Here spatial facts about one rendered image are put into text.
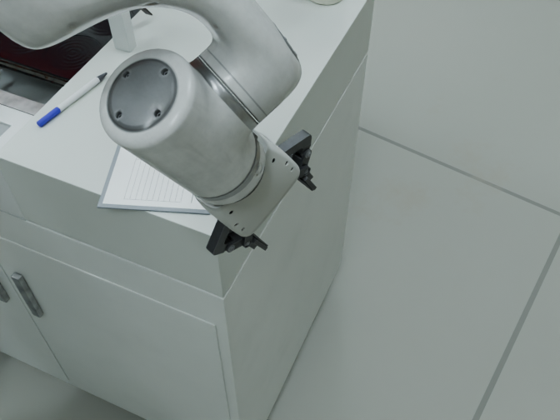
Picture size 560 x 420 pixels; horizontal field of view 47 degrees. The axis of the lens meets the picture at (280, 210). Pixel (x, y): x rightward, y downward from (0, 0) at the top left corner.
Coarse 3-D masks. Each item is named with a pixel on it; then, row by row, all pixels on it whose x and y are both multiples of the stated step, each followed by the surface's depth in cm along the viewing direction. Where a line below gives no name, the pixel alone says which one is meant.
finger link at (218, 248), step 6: (216, 222) 69; (216, 228) 69; (222, 228) 69; (228, 228) 70; (216, 234) 69; (222, 234) 69; (210, 240) 70; (216, 240) 70; (222, 240) 70; (228, 240) 72; (210, 246) 70; (216, 246) 70; (222, 246) 71; (216, 252) 71; (222, 252) 72
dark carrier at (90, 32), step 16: (0, 32) 118; (80, 32) 118; (96, 32) 118; (0, 48) 115; (16, 48) 115; (48, 48) 115; (64, 48) 115; (80, 48) 115; (96, 48) 115; (32, 64) 112; (48, 64) 113; (64, 64) 113; (80, 64) 113
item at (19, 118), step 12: (0, 108) 96; (12, 108) 96; (0, 120) 95; (12, 120) 95; (24, 120) 95; (0, 132) 94; (12, 132) 93; (0, 144) 92; (0, 180) 94; (0, 192) 97; (0, 204) 101; (12, 204) 99
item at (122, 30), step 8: (120, 16) 99; (128, 16) 100; (112, 24) 101; (120, 24) 100; (128, 24) 101; (112, 32) 102; (120, 32) 102; (128, 32) 102; (120, 40) 103; (128, 40) 103; (120, 48) 104; (128, 48) 103
